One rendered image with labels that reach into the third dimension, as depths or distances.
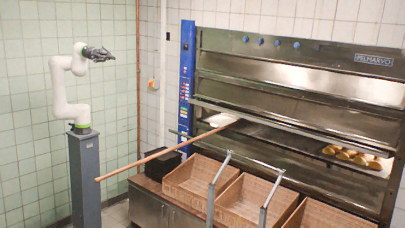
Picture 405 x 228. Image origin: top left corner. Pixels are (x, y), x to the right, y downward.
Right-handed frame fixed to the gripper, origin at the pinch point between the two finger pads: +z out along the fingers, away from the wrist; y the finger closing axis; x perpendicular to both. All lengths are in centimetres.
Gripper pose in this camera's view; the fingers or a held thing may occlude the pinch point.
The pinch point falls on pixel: (110, 57)
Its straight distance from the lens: 248.5
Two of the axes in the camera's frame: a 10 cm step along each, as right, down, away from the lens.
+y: -4.6, 8.5, -2.4
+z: 7.5, 2.4, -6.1
